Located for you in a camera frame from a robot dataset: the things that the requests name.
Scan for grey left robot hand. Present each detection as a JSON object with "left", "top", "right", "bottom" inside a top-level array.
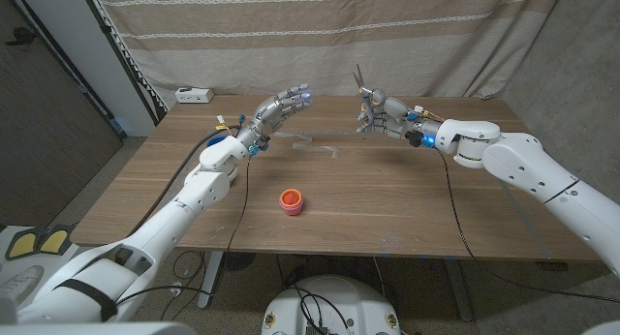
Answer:
[{"left": 251, "top": 82, "right": 314, "bottom": 142}]

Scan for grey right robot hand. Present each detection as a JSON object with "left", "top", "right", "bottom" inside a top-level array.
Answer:
[{"left": 356, "top": 88, "right": 423, "bottom": 140}]

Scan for grey scissors with yellow handles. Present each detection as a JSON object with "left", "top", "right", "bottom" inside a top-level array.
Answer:
[{"left": 352, "top": 63, "right": 387, "bottom": 134}]

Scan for white domed robot base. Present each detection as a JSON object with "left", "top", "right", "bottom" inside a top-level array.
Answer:
[{"left": 261, "top": 275, "right": 402, "bottom": 335}]

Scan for clear tape strip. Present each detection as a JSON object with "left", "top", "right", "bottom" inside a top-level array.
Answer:
[{"left": 274, "top": 130, "right": 340, "bottom": 159}]

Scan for white power strip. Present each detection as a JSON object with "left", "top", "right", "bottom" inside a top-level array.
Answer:
[{"left": 174, "top": 86, "right": 215, "bottom": 105}]

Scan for beige striped curtain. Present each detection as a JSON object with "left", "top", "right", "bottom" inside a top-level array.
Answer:
[{"left": 90, "top": 0, "right": 567, "bottom": 101}]

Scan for orange plastic cup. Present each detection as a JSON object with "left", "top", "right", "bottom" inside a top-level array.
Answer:
[{"left": 280, "top": 188, "right": 304, "bottom": 208}]

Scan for pink plastic cup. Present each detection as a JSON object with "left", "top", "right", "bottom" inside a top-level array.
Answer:
[{"left": 278, "top": 198, "right": 305, "bottom": 217}]

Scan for black round floor object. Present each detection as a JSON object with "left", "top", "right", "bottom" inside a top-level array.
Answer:
[{"left": 222, "top": 251, "right": 257, "bottom": 272}]

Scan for grey table leg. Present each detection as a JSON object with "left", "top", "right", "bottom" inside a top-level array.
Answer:
[{"left": 443, "top": 258, "right": 474, "bottom": 322}]

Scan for white table leg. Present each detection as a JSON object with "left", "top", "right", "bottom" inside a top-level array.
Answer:
[{"left": 197, "top": 251, "right": 225, "bottom": 310}]

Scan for black curtain stand pole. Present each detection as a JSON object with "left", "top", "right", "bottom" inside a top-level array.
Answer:
[{"left": 79, "top": 0, "right": 169, "bottom": 128}]

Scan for dark textured door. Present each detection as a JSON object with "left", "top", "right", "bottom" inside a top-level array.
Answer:
[{"left": 0, "top": 0, "right": 125, "bottom": 228}]

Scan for white platform box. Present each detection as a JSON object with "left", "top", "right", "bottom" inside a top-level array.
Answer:
[{"left": 0, "top": 226, "right": 122, "bottom": 321}]

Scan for yellow black padded object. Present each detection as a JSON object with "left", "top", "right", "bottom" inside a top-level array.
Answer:
[
  {"left": 4, "top": 228, "right": 41, "bottom": 261},
  {"left": 38, "top": 223, "right": 77, "bottom": 257}
]

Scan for white robot torso edge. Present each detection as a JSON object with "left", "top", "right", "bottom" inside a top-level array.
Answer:
[{"left": 0, "top": 320, "right": 198, "bottom": 335}]

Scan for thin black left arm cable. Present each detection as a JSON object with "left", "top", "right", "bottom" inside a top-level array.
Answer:
[{"left": 113, "top": 155, "right": 253, "bottom": 308}]

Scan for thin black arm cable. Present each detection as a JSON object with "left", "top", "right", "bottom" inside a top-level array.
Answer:
[
  {"left": 434, "top": 148, "right": 620, "bottom": 306},
  {"left": 113, "top": 155, "right": 253, "bottom": 308}
]

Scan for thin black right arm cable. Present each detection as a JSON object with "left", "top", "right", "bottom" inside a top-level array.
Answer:
[{"left": 434, "top": 148, "right": 620, "bottom": 306}]

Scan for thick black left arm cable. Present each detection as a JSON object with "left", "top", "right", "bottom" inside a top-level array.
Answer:
[{"left": 128, "top": 125, "right": 242, "bottom": 238}]

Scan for black floor cable loop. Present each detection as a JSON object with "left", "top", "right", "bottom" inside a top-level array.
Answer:
[{"left": 159, "top": 250, "right": 209, "bottom": 322}]

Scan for black cables on robot base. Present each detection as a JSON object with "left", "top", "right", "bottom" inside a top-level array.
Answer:
[{"left": 288, "top": 286, "right": 351, "bottom": 335}]

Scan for black door handle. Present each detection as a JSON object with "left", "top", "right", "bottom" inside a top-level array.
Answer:
[{"left": 5, "top": 27, "right": 38, "bottom": 46}]

